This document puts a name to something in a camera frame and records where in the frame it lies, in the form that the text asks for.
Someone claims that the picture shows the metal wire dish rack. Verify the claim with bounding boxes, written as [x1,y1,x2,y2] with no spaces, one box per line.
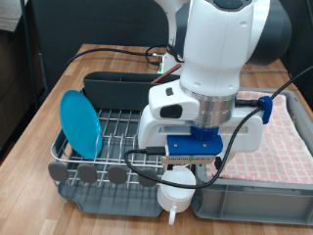
[47,87,170,192]

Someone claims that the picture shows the grey plastic crate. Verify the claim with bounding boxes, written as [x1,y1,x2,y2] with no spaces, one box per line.
[192,87,313,226]

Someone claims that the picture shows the pink checked towel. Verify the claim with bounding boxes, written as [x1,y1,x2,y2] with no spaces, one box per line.
[204,90,313,185]

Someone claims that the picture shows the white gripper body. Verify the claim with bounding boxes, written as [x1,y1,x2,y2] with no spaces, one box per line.
[136,106,264,155]

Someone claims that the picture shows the dark wooden cabinet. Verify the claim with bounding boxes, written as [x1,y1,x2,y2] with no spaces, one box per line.
[0,0,45,151]

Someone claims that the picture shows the blue cable clip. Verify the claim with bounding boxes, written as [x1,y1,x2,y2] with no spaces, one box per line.
[258,95,274,125]

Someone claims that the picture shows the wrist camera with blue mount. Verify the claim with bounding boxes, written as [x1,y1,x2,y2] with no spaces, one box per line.
[160,125,225,165]

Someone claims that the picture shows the dark metal pole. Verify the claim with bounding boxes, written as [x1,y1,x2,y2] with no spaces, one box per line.
[19,0,40,111]

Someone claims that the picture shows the grey dish rack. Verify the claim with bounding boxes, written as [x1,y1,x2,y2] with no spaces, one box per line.
[52,87,164,218]

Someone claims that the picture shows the thick black cable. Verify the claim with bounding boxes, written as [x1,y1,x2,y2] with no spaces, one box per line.
[66,44,169,68]

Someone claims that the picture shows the black camera cable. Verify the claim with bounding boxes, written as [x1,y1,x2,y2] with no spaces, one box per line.
[123,65,313,190]

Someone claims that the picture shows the white mug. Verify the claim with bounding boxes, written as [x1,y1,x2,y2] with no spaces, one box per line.
[156,164,198,226]

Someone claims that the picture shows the blue plastic plate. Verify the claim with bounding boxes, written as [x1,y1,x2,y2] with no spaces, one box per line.
[59,89,104,160]

